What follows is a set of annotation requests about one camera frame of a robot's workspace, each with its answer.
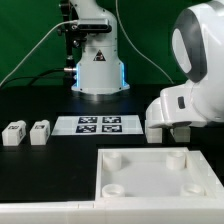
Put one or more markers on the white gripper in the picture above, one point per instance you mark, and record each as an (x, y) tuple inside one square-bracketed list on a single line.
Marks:
[(154, 115)]

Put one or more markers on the white square table top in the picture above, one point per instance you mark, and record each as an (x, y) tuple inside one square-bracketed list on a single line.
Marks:
[(155, 172)]

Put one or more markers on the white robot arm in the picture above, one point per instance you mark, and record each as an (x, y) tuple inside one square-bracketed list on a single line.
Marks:
[(198, 48)]

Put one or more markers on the white sheet with tags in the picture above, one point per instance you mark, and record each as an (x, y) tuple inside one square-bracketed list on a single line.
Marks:
[(98, 125)]

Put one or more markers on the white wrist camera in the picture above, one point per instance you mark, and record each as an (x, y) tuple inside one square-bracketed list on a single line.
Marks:
[(176, 105)]

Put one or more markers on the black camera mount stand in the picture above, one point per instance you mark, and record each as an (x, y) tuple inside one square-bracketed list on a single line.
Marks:
[(73, 39)]

